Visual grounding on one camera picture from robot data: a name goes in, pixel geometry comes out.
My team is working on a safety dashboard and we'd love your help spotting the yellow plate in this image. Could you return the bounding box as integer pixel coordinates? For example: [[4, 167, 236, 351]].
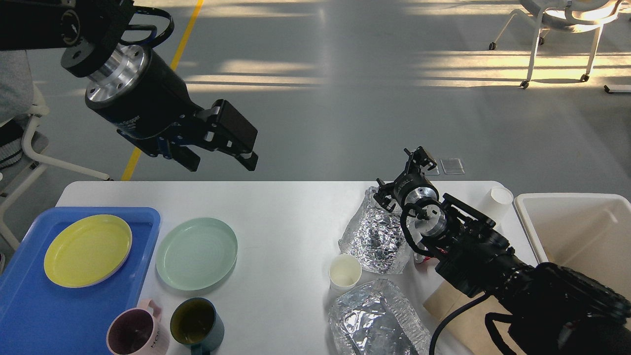
[[43, 214, 133, 288]]

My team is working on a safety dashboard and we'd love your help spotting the white paper cup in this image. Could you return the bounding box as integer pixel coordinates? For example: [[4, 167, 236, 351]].
[[328, 254, 363, 291]]

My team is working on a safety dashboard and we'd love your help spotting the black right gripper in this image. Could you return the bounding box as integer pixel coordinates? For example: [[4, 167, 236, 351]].
[[373, 146, 439, 212]]

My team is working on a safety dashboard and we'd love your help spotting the white chair left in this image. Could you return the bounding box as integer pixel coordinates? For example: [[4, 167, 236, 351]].
[[0, 85, 112, 251]]

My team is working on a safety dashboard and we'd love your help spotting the foil container lower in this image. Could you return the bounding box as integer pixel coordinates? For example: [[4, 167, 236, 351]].
[[329, 279, 432, 355]]

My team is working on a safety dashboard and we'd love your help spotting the white plastic bin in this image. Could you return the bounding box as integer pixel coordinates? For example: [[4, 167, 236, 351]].
[[514, 193, 631, 297]]

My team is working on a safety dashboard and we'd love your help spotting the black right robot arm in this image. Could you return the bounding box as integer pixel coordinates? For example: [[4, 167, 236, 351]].
[[374, 146, 631, 355]]

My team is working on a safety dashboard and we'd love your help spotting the brown paper bag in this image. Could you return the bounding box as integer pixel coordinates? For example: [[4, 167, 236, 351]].
[[423, 281, 509, 355]]

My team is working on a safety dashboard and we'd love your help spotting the person in grey sweater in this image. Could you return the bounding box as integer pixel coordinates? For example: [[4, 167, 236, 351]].
[[0, 50, 34, 169]]

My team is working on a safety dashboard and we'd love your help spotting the dark teal mug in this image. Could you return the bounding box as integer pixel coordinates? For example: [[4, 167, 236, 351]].
[[170, 297, 225, 355]]

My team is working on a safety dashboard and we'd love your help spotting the white office chair right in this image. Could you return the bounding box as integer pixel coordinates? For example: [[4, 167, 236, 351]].
[[488, 0, 624, 89]]

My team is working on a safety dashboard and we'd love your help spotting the pink mug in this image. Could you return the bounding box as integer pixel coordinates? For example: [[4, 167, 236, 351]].
[[106, 299, 171, 355]]

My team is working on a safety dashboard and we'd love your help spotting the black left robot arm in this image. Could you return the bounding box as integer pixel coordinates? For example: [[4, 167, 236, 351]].
[[1, 0, 258, 172]]

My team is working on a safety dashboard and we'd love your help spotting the clear floor plate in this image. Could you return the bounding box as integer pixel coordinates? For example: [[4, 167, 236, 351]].
[[440, 158, 466, 175]]

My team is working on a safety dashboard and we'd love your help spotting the translucent plastic cup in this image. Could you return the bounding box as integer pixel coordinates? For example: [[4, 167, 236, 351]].
[[478, 186, 514, 230]]

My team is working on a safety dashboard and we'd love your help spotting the light green plate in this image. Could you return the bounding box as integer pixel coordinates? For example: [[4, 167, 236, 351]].
[[156, 217, 238, 291]]

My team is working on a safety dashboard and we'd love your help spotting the crumpled foil upper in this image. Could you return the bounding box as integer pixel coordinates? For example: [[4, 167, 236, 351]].
[[338, 186, 412, 275]]

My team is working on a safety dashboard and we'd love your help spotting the blue plastic tray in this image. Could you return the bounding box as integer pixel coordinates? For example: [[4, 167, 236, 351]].
[[0, 207, 161, 355]]

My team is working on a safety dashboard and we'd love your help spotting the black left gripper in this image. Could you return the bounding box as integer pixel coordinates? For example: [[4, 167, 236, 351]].
[[85, 45, 258, 172]]

